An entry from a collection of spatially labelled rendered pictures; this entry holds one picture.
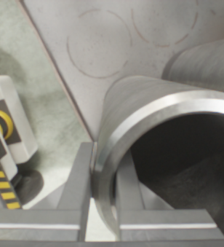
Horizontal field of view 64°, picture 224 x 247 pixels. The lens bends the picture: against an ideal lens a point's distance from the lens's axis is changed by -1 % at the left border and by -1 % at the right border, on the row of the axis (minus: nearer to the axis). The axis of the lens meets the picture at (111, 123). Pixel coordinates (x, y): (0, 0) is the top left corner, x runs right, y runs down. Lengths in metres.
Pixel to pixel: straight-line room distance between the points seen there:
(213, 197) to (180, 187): 0.04
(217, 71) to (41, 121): 0.59
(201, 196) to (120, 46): 0.29
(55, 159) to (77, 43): 0.48
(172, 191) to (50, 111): 0.54
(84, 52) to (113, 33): 0.07
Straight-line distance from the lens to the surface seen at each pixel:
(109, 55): 0.37
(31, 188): 0.66
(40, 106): 0.68
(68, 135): 0.69
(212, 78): 0.22
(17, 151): 0.61
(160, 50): 0.38
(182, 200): 0.20
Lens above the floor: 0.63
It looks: 73 degrees down
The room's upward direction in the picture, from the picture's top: 177 degrees clockwise
